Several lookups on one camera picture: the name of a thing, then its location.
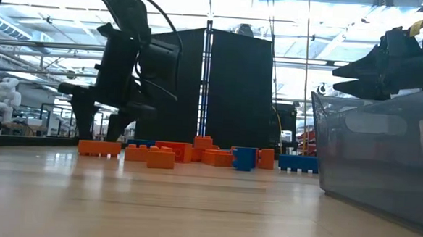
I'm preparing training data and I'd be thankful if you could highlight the black cabinet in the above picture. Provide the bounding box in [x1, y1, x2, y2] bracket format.
[269, 102, 299, 156]

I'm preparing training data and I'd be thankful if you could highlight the thin vertical metal pole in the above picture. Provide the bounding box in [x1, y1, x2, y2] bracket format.
[300, 0, 313, 156]

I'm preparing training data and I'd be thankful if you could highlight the orange plastic building block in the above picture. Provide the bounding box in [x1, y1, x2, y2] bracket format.
[190, 147, 206, 163]
[201, 149, 235, 168]
[193, 134, 215, 151]
[124, 144, 151, 163]
[154, 140, 193, 165]
[77, 139, 122, 159]
[256, 148, 276, 170]

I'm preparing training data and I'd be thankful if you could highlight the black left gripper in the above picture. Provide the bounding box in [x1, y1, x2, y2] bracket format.
[54, 19, 183, 146]

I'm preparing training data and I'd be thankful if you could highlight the yellow cable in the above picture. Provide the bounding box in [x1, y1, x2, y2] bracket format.
[273, 109, 285, 155]

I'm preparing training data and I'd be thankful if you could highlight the transparent grey plastic bin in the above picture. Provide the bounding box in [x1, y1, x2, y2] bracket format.
[303, 78, 423, 236]

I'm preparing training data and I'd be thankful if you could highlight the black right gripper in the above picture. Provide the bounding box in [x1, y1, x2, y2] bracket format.
[330, 19, 423, 104]

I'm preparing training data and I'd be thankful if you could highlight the white humanoid robot figure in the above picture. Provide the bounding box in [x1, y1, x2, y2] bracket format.
[0, 76, 24, 125]

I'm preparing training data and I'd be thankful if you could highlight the black ceiling cable reel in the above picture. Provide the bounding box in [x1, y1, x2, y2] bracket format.
[236, 22, 256, 38]
[315, 81, 329, 97]

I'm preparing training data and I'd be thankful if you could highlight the black partition post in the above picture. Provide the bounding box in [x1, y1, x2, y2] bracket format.
[199, 19, 214, 138]

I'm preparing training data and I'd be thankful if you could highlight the black metal rack frame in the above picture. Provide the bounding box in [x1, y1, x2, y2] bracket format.
[38, 102, 76, 139]

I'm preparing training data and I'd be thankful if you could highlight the red shelf clutter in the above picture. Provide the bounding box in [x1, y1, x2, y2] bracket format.
[296, 130, 319, 157]

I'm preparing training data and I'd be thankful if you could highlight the black fabric partition panel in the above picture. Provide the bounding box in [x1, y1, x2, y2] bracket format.
[204, 28, 277, 152]
[133, 24, 207, 145]

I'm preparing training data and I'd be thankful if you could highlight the blue plastic building block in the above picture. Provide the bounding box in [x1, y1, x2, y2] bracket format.
[230, 146, 259, 173]
[127, 139, 156, 148]
[277, 153, 319, 175]

